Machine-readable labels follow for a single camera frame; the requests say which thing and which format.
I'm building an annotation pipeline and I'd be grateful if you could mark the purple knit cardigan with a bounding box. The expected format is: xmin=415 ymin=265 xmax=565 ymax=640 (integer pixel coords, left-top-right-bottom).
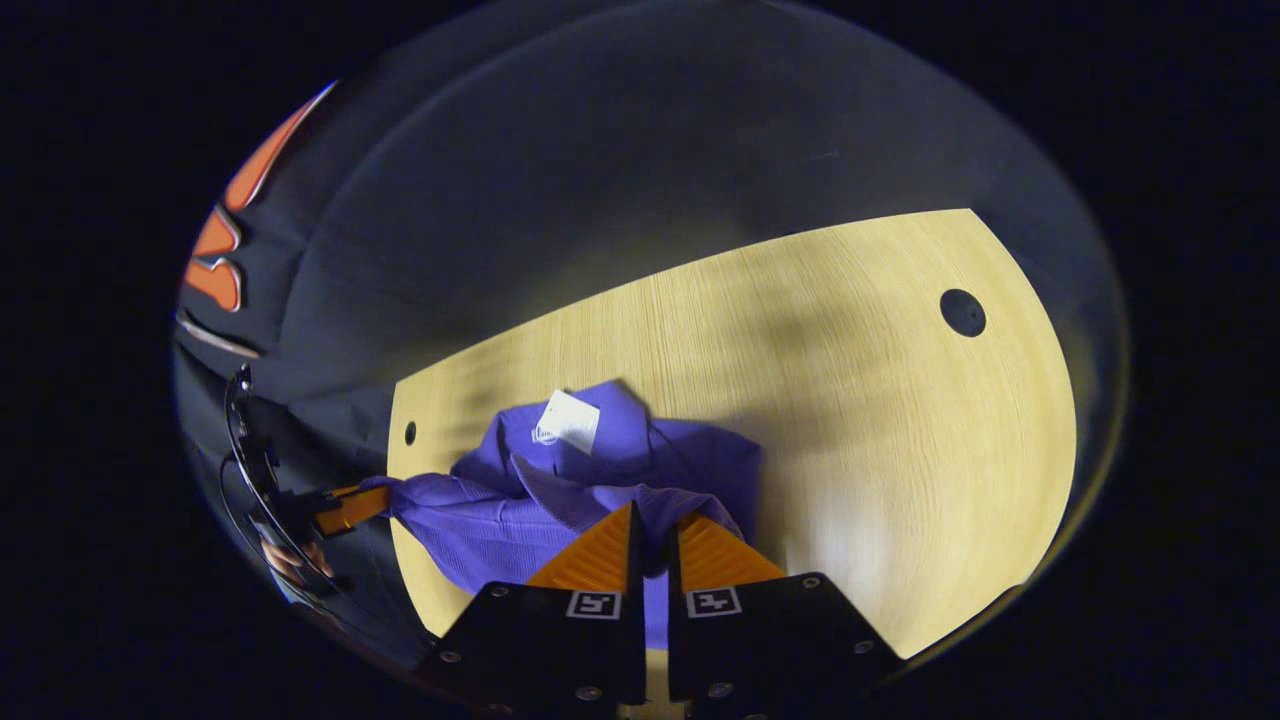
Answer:
xmin=360 ymin=380 xmax=766 ymax=651

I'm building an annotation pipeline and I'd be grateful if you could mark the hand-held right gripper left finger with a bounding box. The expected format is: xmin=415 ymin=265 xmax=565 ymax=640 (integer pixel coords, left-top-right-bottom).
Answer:
xmin=415 ymin=500 xmax=646 ymax=716

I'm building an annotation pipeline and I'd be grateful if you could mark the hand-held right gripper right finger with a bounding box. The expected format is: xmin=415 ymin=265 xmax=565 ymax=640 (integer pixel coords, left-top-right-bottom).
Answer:
xmin=668 ymin=510 xmax=906 ymax=716

